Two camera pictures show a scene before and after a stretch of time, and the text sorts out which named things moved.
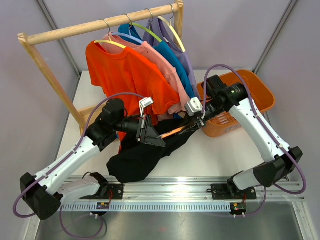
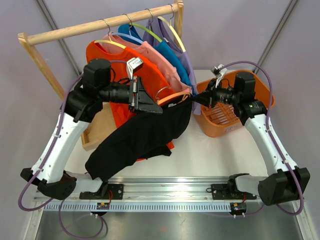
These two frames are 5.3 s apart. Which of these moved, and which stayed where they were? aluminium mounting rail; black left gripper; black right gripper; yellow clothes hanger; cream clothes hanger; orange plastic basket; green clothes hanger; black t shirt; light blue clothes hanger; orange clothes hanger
Moved: black left gripper; black t shirt; black right gripper; orange clothes hanger
Stayed: orange plastic basket; yellow clothes hanger; cream clothes hanger; aluminium mounting rail; light blue clothes hanger; green clothes hanger
